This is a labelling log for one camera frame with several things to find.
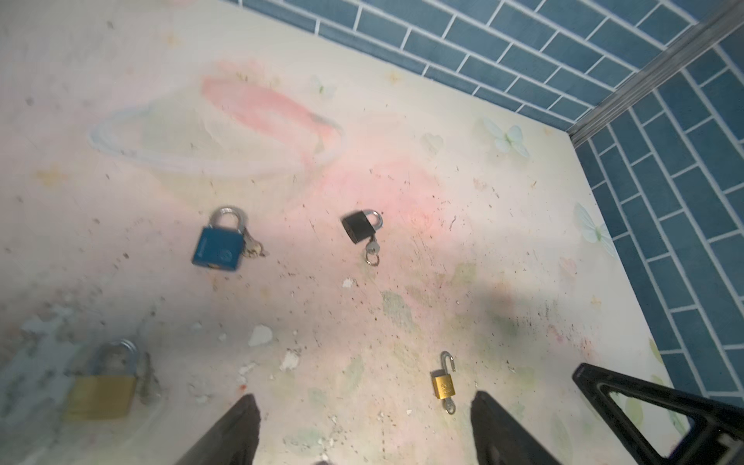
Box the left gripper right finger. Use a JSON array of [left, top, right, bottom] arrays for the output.
[[470, 391, 559, 465]]

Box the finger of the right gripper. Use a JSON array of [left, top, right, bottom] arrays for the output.
[[573, 363, 743, 464]]

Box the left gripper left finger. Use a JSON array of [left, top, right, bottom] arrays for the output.
[[176, 394, 261, 465]]

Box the small brass padlock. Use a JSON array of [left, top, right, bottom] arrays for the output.
[[432, 351, 456, 416]]

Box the brass padlock with key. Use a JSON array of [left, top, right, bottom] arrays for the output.
[[62, 338, 145, 422]]

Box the blue padlock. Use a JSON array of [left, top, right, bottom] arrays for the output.
[[191, 205, 267, 271]]

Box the black padlock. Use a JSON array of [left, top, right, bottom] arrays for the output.
[[341, 209, 384, 267]]

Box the right corner aluminium post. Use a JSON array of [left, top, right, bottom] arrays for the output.
[[567, 1, 743, 147]]

